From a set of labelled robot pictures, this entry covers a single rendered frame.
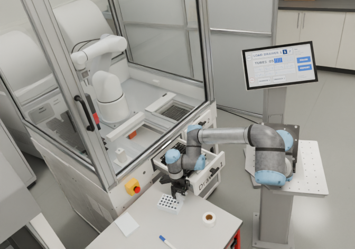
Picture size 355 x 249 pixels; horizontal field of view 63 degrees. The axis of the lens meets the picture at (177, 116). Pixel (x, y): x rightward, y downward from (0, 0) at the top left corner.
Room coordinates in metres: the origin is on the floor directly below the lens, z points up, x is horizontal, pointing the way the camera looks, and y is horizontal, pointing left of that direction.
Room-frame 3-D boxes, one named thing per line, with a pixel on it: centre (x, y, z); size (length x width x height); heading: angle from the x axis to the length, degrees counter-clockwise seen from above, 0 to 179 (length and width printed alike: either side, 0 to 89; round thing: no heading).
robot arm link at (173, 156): (1.05, 0.05, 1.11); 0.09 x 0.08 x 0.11; 72
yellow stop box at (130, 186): (1.14, 0.32, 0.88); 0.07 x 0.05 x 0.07; 134
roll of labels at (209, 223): (0.91, -0.07, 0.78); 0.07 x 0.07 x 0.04
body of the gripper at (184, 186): (1.04, 0.05, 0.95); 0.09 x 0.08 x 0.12; 60
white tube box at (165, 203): (1.05, 0.13, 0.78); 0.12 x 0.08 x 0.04; 60
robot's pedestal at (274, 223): (1.24, -0.57, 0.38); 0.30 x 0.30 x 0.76; 71
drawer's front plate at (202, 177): (1.15, -0.13, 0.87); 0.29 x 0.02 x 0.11; 134
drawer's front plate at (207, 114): (1.60, -0.13, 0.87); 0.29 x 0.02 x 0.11; 134
